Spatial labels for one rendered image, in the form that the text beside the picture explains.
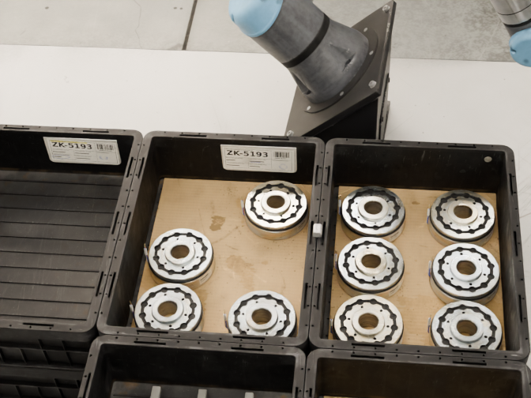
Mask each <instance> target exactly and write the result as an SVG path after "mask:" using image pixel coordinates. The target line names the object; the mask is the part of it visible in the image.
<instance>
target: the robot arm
mask: <svg viewBox="0 0 531 398"><path fill-rule="evenodd" d="M313 1H314V0H230V1H229V6H228V12H229V16H230V18H231V19H232V21H233V22H234V23H235V24H236V25H237V26H238V27H239V29H240V30H241V32H242V33H243V34H245V35H246V36H249V37H250V38H251V39H252V40H253V41H255V42H256V43H257V44H258V45H259V46H261V47H262V48H263V49H264V50H266V51H267V52H268V53H269V54H271V55H272V56H273V57H274V58H275V59H276V60H277V61H278V62H280V63H281V64H282V65H283V66H284V67H285V68H287V69H288V71H289V73H290V74H291V75H292V77H293V79H294V81H295V82H296V84H297V86H298V87H299V90H300V91H301V92H302V94H303V95H304V96H305V97H306V98H307V99H308V100H310V101H311V102H312V103H322V102H325V101H327V100H329V99H330V98H332V97H334V96H335V95H336V94H338V93H339V92H340V91H341V90H342V89H343V88H344V87H345V86H346V85H347V84H348V83H349V82H350V81H351V80H352V79H353V78H354V76H355V75H356V74H357V73H358V71H359V70H360V68H361V66H362V65H363V62H364V60H365V58H366V57H367V53H368V49H369V42H368V39H367V38H366V37H365V36H364V35H363V34H362V33H361V32H359V31H358V30H355V29H354V28H350V27H349V26H347V25H344V24H341V23H339V22H337V21H334V20H332V19H330V18H329V17H328V16H327V15H326V14H325V13H323V12H322V11H321V10H320V9H319V8H318V7H317V6H316V5H315V4H314V3H313ZM490 1H491V3H492V5H493V6H494V8H495V11H496V12H497V14H498V15H499V18H500V19H501V21H502V22H503V24H504V26H505V28H506V30H507V31H508V33H509V35H510V40H509V46H510V55H511V57H512V59H513V60H515V61H516V62H517V63H518V64H520V65H522V66H527V67H531V0H490Z"/></svg>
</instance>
